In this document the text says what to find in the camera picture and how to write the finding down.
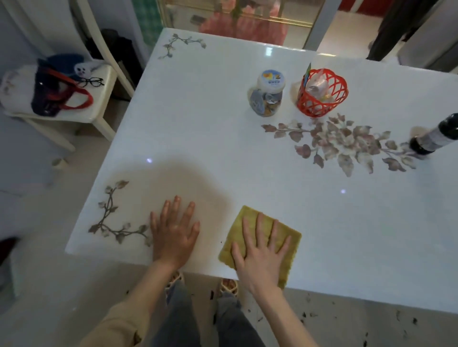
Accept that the gold framed glass door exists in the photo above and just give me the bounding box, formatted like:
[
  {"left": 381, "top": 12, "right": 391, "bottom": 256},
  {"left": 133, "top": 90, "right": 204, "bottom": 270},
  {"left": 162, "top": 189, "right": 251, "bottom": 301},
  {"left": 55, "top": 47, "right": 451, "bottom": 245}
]
[{"left": 157, "top": 0, "right": 327, "bottom": 49}]

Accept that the grey sofa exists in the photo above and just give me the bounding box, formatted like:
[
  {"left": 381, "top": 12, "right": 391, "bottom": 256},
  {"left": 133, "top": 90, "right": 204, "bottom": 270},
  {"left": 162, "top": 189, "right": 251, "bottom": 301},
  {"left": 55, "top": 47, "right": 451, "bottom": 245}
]
[{"left": 396, "top": 0, "right": 458, "bottom": 74}]

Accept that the yellow-green cleaning cloth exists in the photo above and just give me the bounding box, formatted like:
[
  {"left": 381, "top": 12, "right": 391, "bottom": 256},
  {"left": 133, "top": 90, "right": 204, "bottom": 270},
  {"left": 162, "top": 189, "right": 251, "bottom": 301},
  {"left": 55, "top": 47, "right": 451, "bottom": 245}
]
[{"left": 218, "top": 205, "right": 302, "bottom": 290}]

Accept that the green and red card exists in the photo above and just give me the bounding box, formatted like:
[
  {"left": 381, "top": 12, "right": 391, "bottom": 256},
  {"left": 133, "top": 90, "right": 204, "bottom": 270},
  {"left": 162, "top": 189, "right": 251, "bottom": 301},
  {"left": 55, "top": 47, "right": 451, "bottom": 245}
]
[{"left": 301, "top": 63, "right": 312, "bottom": 94}]

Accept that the person's right leg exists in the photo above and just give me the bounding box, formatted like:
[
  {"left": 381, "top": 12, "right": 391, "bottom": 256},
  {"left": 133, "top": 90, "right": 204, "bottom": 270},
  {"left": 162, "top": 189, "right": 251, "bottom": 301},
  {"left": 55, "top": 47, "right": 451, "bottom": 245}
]
[{"left": 214, "top": 294, "right": 266, "bottom": 347}]

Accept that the person's right forearm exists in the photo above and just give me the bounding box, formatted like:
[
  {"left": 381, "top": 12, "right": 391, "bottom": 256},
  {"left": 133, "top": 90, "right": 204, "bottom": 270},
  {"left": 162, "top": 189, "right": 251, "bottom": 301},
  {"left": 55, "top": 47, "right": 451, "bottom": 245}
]
[{"left": 250, "top": 286, "right": 320, "bottom": 347}]

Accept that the white wrapped packet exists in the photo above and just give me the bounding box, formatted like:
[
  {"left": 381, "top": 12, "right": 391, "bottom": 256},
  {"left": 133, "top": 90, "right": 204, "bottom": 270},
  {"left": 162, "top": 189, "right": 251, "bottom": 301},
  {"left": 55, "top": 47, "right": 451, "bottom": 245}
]
[{"left": 306, "top": 76, "right": 330, "bottom": 98}]

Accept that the person's left hand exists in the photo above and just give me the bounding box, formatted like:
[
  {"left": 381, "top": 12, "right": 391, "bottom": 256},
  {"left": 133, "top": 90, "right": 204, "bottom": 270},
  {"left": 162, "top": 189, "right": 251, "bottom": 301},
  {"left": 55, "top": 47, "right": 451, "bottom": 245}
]
[{"left": 150, "top": 195, "right": 200, "bottom": 270}]

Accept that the black clothing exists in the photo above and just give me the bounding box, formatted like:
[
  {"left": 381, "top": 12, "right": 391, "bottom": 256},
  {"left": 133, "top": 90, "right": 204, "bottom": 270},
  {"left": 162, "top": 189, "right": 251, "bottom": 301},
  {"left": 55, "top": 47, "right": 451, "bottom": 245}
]
[{"left": 85, "top": 29, "right": 144, "bottom": 101}]

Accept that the person's beige sandal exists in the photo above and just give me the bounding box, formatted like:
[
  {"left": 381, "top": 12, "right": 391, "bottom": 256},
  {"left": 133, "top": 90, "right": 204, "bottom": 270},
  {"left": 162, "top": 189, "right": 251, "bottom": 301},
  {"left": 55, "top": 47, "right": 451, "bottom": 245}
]
[
  {"left": 218, "top": 278, "right": 239, "bottom": 298},
  {"left": 165, "top": 270, "right": 185, "bottom": 297}
]

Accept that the person's left beige sandal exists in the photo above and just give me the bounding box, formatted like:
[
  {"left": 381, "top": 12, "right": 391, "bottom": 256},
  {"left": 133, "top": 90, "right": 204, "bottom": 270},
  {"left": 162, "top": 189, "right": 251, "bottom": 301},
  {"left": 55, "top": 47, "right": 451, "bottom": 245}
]
[{"left": 165, "top": 270, "right": 185, "bottom": 297}]

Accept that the green checkered cloth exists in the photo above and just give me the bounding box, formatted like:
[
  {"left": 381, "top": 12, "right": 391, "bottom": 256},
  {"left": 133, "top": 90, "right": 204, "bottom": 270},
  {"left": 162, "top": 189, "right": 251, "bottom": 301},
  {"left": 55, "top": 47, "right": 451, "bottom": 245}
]
[{"left": 132, "top": 0, "right": 164, "bottom": 47}]

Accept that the person's right hand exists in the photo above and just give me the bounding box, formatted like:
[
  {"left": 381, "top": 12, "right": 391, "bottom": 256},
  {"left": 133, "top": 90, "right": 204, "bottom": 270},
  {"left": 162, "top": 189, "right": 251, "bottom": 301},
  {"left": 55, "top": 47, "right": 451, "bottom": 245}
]
[{"left": 231, "top": 213, "right": 292, "bottom": 296}]

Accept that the person's right beige sandal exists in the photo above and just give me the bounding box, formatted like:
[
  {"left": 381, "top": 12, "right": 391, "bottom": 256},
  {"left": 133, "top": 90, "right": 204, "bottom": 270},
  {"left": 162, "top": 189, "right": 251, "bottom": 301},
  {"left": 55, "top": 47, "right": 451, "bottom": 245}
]
[{"left": 218, "top": 278, "right": 239, "bottom": 298}]

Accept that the clear jar with white lid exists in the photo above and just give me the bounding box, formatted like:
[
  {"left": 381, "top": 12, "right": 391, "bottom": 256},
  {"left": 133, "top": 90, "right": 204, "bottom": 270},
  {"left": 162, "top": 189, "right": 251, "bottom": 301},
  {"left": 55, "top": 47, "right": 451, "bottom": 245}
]
[{"left": 249, "top": 69, "right": 286, "bottom": 118}]

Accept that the white patterned bag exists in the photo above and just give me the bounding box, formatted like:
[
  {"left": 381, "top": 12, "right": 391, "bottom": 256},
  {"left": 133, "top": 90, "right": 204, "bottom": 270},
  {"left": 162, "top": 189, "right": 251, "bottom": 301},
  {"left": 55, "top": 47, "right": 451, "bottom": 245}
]
[{"left": 0, "top": 64, "right": 41, "bottom": 112}]

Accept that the person's leg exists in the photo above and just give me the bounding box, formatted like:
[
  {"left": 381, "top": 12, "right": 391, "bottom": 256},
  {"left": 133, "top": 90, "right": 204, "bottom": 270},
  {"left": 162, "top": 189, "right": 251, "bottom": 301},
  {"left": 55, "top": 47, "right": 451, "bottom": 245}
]
[
  {"left": 214, "top": 294, "right": 266, "bottom": 347},
  {"left": 152, "top": 281, "right": 203, "bottom": 347},
  {"left": 366, "top": 0, "right": 439, "bottom": 61}
]

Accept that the person's left leg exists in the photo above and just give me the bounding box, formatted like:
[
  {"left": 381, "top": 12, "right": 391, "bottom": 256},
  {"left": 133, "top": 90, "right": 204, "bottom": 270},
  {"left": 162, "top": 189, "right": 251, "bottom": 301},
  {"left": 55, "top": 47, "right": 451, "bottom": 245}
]
[{"left": 152, "top": 281, "right": 203, "bottom": 347}]

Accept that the dark bag with red handles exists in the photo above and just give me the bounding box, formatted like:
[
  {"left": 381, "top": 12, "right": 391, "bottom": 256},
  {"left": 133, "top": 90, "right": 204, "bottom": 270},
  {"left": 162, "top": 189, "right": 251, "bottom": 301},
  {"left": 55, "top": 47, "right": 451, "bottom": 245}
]
[{"left": 31, "top": 65, "right": 94, "bottom": 117}]

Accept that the red plastic basket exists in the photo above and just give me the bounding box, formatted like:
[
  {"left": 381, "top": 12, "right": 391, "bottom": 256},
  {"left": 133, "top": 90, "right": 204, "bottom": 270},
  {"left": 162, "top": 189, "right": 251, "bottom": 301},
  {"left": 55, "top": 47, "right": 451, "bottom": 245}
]
[{"left": 297, "top": 68, "right": 349, "bottom": 118}]

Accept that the white wooden chair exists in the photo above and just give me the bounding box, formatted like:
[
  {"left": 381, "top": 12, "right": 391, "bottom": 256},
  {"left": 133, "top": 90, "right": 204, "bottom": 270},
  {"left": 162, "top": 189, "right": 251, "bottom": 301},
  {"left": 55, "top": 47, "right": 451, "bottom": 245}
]
[{"left": 0, "top": 0, "right": 136, "bottom": 152}]

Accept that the person's left forearm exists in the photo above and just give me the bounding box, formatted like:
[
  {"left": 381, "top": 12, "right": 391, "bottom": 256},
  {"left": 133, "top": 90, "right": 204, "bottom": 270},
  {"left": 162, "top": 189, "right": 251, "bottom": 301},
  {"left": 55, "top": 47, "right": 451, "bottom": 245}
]
[{"left": 79, "top": 260, "right": 181, "bottom": 347}]

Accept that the dark wine bottle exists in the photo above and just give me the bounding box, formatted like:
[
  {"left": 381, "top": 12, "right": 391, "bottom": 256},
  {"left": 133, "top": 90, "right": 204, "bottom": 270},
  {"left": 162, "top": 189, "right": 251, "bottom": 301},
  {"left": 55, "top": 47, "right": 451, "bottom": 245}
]
[{"left": 409, "top": 113, "right": 458, "bottom": 156}]

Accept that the blue knitted hat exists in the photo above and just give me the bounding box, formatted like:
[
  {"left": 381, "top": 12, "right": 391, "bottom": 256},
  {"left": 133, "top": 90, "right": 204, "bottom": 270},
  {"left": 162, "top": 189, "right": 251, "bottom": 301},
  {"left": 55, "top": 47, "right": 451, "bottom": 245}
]
[{"left": 37, "top": 53, "right": 85, "bottom": 78}]

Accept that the white plush toy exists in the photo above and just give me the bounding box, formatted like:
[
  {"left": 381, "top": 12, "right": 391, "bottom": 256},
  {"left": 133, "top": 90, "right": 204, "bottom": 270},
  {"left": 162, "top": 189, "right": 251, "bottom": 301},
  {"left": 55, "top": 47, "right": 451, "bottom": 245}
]
[{"left": 74, "top": 60, "right": 105, "bottom": 77}]

